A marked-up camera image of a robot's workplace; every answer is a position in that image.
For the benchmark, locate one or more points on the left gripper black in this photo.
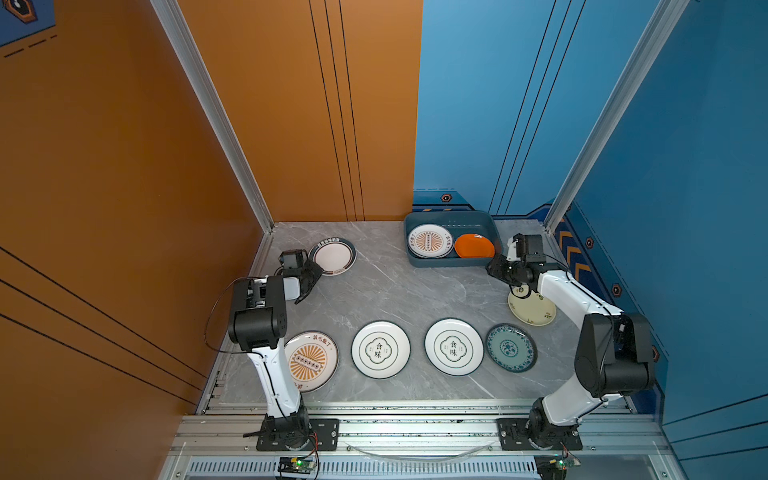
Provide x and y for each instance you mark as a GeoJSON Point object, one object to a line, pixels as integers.
{"type": "Point", "coordinates": [315, 271]}

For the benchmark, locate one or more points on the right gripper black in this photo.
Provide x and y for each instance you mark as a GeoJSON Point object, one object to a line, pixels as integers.
{"type": "Point", "coordinates": [496, 266]}

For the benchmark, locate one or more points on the white plate dark rim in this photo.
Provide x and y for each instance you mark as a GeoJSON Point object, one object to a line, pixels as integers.
{"type": "Point", "coordinates": [335, 255]}

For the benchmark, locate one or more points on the orange plastic plate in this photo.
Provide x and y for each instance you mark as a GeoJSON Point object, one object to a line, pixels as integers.
{"type": "Point", "coordinates": [471, 246]}

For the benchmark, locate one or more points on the cream plate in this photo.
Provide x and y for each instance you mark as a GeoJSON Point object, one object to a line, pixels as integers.
{"type": "Point", "coordinates": [531, 307]}

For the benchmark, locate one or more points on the orange sunburst plate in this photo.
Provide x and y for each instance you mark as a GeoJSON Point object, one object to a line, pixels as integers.
{"type": "Point", "coordinates": [430, 241]}
{"type": "Point", "coordinates": [313, 358]}

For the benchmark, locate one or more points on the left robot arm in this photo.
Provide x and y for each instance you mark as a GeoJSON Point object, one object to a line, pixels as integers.
{"type": "Point", "coordinates": [258, 324]}

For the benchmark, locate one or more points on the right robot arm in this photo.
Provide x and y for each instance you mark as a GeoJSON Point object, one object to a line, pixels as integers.
{"type": "Point", "coordinates": [613, 357]}

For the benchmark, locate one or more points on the teal plastic bin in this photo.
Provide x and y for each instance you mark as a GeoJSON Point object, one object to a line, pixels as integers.
{"type": "Point", "coordinates": [456, 223]}

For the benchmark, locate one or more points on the teal patterned plate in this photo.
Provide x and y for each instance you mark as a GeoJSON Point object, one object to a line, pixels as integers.
{"type": "Point", "coordinates": [511, 348]}

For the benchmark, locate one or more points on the orange sunburst plate front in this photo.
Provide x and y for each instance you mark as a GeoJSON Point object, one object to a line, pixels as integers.
{"type": "Point", "coordinates": [313, 358]}

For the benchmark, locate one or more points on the white plate black emblem right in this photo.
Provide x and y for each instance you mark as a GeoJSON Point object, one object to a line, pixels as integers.
{"type": "Point", "coordinates": [454, 347]}

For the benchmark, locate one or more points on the white plate black emblem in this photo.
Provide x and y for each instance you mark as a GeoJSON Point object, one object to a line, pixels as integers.
{"type": "Point", "coordinates": [381, 350]}
{"type": "Point", "coordinates": [454, 347]}

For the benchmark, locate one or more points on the white plate black emblem left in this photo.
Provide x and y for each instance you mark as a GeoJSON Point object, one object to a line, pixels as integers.
{"type": "Point", "coordinates": [381, 350]}

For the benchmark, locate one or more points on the left green circuit board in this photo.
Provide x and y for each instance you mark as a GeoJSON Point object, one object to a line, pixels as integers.
{"type": "Point", "coordinates": [297, 468]}

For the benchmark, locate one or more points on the right circuit board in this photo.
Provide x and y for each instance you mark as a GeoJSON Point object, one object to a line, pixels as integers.
{"type": "Point", "coordinates": [555, 468]}

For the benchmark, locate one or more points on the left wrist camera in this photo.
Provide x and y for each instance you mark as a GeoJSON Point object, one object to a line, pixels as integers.
{"type": "Point", "coordinates": [292, 262]}

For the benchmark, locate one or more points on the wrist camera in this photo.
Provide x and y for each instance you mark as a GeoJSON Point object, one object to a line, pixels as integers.
{"type": "Point", "coordinates": [526, 248]}
{"type": "Point", "coordinates": [292, 262]}

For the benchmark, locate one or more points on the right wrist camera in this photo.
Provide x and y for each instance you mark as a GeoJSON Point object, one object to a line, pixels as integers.
{"type": "Point", "coordinates": [526, 248]}

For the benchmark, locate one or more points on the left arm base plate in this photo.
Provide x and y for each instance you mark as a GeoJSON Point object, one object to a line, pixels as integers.
{"type": "Point", "coordinates": [281, 435]}

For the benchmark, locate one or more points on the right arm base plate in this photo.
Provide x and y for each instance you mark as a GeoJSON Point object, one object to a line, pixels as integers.
{"type": "Point", "coordinates": [518, 434]}

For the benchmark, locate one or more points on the aluminium rail frame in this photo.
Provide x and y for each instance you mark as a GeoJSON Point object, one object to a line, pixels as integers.
{"type": "Point", "coordinates": [414, 431]}

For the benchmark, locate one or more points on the left aluminium corner post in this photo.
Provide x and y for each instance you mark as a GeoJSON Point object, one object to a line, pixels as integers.
{"type": "Point", "coordinates": [179, 34]}

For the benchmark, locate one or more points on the aluminium corner post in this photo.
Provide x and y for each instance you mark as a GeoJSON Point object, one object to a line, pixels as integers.
{"type": "Point", "coordinates": [179, 34]}
{"type": "Point", "coordinates": [652, 40]}

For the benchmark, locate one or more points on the right aluminium corner post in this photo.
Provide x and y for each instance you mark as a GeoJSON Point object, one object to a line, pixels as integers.
{"type": "Point", "coordinates": [652, 40]}

